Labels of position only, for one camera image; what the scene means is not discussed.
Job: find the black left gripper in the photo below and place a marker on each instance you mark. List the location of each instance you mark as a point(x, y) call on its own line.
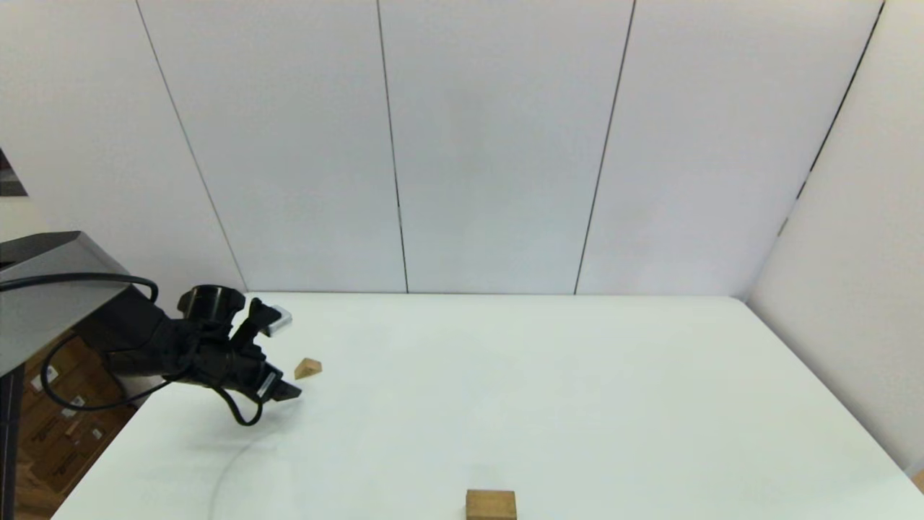
point(231, 361)

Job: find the triangular wooden building block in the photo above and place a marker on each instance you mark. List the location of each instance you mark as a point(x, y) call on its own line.
point(309, 369)

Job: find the rectangular wooden building block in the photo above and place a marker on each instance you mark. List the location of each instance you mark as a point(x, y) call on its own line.
point(491, 505)

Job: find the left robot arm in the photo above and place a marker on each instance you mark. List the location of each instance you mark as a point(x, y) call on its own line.
point(43, 318)

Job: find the brown cardboard box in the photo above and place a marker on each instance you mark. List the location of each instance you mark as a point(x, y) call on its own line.
point(72, 448)
point(54, 361)

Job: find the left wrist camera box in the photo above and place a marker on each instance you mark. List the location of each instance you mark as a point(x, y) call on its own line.
point(280, 321)

